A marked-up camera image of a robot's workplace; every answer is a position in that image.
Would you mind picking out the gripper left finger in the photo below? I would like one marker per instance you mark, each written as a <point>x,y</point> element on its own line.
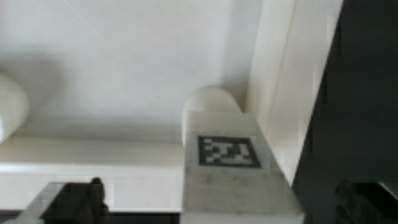
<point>67,204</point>

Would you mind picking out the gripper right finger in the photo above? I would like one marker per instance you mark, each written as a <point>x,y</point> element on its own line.
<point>366,204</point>

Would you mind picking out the white table leg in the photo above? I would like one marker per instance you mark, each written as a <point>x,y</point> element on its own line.
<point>236,192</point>

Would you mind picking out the white square tabletop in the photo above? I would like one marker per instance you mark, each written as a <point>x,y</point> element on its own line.
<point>105,61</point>

